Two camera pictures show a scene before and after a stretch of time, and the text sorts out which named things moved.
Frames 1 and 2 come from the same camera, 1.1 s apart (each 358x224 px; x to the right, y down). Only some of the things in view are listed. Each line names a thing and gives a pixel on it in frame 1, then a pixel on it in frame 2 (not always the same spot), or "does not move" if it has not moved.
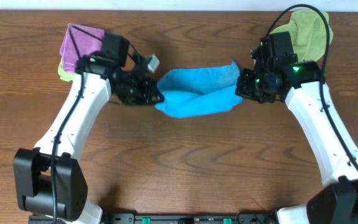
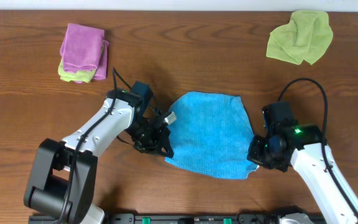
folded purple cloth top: x=86 y=45 does not move
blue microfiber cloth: x=199 y=91 -> x=211 y=137
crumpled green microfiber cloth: x=309 y=33 does not move
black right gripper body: x=245 y=86 -> x=258 y=151
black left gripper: x=150 y=91 -> x=159 y=140
